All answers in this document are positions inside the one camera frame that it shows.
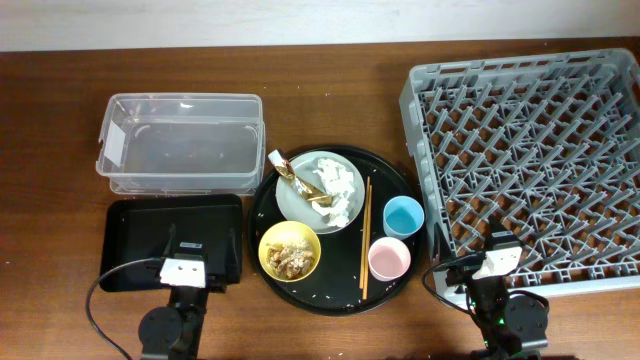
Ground clear plastic bin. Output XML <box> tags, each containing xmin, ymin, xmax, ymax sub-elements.
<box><xmin>95</xmin><ymin>93</ymin><xmax>266</xmax><ymax>196</ymax></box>

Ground round black serving tray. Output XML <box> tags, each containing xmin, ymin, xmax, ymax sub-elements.
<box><xmin>247</xmin><ymin>145</ymin><xmax>428</xmax><ymax>316</ymax></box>

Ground gold foil wrapper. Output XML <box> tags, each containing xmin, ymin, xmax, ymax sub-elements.
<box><xmin>267</xmin><ymin>149</ymin><xmax>333</xmax><ymax>206</ymax></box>

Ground wooden chopstick left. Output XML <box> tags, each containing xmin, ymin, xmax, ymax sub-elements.
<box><xmin>359</xmin><ymin>176</ymin><xmax>370</xmax><ymax>290</ymax></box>

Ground grey dishwasher rack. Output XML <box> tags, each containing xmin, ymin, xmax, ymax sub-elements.
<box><xmin>399</xmin><ymin>48</ymin><xmax>639</xmax><ymax>297</ymax></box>

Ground pink cup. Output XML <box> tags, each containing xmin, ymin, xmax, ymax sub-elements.
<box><xmin>368</xmin><ymin>237</ymin><xmax>411</xmax><ymax>282</ymax></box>

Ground white napkin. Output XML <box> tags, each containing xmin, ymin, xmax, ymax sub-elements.
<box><xmin>311</xmin><ymin>158</ymin><xmax>355</xmax><ymax>228</ymax></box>

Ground black rectangular tray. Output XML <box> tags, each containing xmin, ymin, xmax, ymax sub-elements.
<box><xmin>100</xmin><ymin>194</ymin><xmax>242</xmax><ymax>292</ymax></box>

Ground wooden chopstick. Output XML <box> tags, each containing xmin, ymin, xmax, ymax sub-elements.
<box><xmin>362</xmin><ymin>184</ymin><xmax>373</xmax><ymax>301</ymax></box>
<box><xmin>359</xmin><ymin>176</ymin><xmax>370</xmax><ymax>290</ymax></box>

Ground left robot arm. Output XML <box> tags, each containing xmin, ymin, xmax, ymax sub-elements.
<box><xmin>138</xmin><ymin>226</ymin><xmax>241</xmax><ymax>359</ymax></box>

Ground food scraps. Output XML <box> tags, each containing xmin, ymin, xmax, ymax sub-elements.
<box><xmin>267</xmin><ymin>240</ymin><xmax>315</xmax><ymax>280</ymax></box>

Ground yellow bowl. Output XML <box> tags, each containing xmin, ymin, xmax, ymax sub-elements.
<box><xmin>258</xmin><ymin>221</ymin><xmax>322</xmax><ymax>283</ymax></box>

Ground wooden chopstick right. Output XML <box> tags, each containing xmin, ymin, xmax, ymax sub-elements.
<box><xmin>362</xmin><ymin>184</ymin><xmax>373</xmax><ymax>301</ymax></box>

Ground blue cup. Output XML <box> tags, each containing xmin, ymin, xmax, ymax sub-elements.
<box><xmin>383</xmin><ymin>196</ymin><xmax>425</xmax><ymax>240</ymax></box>

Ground grey plate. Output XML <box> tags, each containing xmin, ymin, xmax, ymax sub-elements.
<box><xmin>276</xmin><ymin>151</ymin><xmax>365</xmax><ymax>234</ymax></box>

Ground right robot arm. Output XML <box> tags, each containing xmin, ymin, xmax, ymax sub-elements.
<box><xmin>422</xmin><ymin>215</ymin><xmax>550</xmax><ymax>360</ymax></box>

